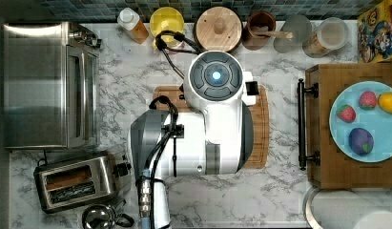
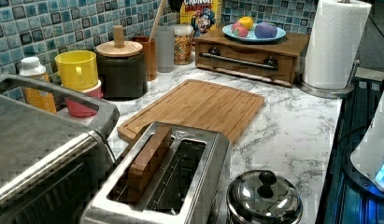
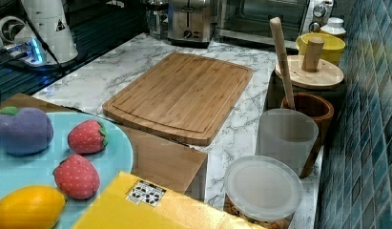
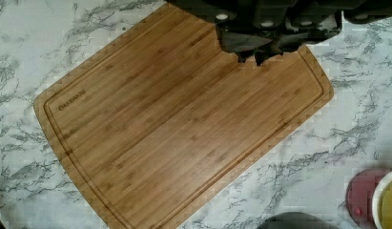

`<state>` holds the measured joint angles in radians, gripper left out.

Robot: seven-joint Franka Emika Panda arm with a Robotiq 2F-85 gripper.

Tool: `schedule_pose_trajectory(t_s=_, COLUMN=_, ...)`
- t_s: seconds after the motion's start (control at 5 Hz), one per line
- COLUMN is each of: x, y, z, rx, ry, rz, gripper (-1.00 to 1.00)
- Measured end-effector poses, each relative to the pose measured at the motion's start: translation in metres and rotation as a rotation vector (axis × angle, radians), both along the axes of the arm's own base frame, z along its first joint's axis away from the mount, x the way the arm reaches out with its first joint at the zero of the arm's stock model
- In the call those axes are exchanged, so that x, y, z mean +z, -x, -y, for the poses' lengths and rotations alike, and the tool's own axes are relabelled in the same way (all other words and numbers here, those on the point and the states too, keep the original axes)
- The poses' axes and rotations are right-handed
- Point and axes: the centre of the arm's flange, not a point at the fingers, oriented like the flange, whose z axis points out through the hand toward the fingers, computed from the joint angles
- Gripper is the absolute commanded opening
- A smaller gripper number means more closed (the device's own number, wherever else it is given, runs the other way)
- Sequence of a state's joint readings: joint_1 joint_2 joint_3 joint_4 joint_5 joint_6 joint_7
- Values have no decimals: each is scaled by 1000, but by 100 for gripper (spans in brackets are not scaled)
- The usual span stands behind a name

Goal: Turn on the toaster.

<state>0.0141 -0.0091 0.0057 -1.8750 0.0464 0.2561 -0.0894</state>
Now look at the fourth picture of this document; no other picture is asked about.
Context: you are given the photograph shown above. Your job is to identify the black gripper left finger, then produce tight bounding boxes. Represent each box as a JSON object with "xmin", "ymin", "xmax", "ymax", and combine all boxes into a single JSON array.
[{"xmin": 217, "ymin": 27, "xmax": 272, "ymax": 62}]

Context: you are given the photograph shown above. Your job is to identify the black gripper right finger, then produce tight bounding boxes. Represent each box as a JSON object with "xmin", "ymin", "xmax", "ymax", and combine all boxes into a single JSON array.
[{"xmin": 254, "ymin": 32, "xmax": 309, "ymax": 66}]

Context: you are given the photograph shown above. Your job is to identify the bamboo cutting board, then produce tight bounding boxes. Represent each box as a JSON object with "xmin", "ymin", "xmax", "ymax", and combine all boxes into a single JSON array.
[{"xmin": 34, "ymin": 4, "xmax": 333, "ymax": 229}]

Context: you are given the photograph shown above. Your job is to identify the pink round lid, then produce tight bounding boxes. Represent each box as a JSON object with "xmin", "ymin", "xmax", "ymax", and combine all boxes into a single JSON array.
[{"xmin": 345, "ymin": 168, "xmax": 390, "ymax": 229}]

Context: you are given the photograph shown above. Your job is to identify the dark grey round object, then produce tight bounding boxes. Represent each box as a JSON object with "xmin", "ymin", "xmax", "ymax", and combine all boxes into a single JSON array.
[{"xmin": 257, "ymin": 212, "xmax": 338, "ymax": 229}]

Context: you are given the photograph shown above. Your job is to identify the yellow mug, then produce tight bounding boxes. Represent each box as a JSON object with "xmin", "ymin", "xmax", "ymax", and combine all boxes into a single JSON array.
[{"xmin": 372, "ymin": 171, "xmax": 392, "ymax": 229}]

